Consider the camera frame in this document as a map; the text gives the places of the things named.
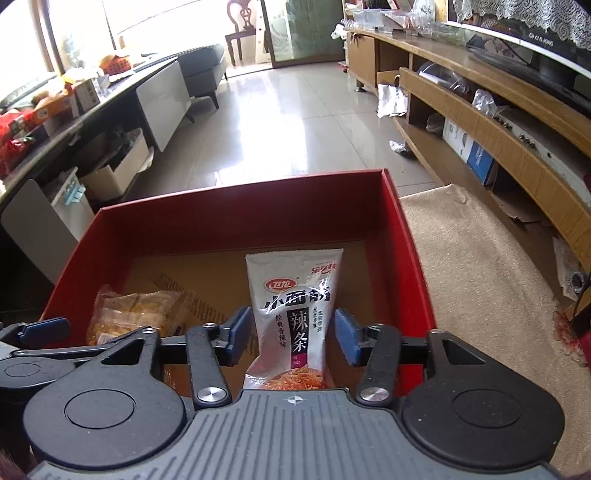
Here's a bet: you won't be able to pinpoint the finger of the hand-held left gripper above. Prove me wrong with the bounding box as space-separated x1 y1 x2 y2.
0 345 100 370
0 318 71 354

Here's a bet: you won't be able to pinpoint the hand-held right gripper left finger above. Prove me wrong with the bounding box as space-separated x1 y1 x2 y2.
76 307 254 409

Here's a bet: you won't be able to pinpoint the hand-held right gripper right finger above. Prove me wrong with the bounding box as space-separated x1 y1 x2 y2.
335 308 490 407

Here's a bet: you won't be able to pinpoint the white spicy strip snack packet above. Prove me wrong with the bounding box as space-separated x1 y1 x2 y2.
244 248 345 392

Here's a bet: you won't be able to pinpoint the clear yellow pastry packet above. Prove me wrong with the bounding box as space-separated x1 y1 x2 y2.
87 285 197 348

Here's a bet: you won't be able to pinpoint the red cardboard box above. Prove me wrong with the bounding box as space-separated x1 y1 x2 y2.
39 168 437 398

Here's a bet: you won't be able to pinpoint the beige patterned tablecloth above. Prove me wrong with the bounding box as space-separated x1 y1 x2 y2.
397 184 591 477

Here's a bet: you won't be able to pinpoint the white storage box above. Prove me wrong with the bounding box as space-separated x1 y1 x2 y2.
78 134 154 202

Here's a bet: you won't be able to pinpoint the red snack boxes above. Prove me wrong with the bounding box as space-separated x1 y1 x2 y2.
0 110 38 163

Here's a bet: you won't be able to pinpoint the flat cardboard pieces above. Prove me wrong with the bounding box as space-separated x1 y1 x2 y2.
489 185 555 228

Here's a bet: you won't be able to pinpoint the orange box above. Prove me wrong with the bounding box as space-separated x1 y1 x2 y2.
32 91 80 126

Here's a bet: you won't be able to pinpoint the blue and white box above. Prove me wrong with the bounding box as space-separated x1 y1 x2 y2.
442 117 498 186

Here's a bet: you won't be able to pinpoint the small white box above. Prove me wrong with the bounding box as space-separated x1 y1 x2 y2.
71 75 112 112

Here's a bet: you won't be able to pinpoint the white plastic bag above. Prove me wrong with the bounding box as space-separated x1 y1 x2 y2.
376 74 410 119

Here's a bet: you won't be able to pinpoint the dark coffee table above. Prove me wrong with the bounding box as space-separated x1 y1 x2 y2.
0 55 192 287

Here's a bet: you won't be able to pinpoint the wooden television cabinet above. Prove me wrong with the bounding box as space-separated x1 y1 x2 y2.
344 25 591 296

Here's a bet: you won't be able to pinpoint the grey sofa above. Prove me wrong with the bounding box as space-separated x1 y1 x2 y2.
178 44 228 110

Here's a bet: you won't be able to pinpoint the clear plastic bag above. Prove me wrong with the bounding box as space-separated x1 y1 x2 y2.
471 89 498 119

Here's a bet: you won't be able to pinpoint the silver media player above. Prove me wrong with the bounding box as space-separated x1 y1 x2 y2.
494 110 591 197

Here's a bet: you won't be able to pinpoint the dark wooden chair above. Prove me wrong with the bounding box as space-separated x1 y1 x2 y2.
225 0 258 66

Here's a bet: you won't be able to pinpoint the glass sliding door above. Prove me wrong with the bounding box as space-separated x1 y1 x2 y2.
261 0 345 70

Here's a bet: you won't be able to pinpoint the clear plastic containers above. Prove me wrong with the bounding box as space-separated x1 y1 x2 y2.
344 8 416 34

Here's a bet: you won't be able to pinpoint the black television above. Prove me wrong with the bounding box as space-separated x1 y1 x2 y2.
445 0 591 88

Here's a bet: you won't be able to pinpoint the white lace cover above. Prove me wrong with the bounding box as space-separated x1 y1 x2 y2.
452 0 591 43

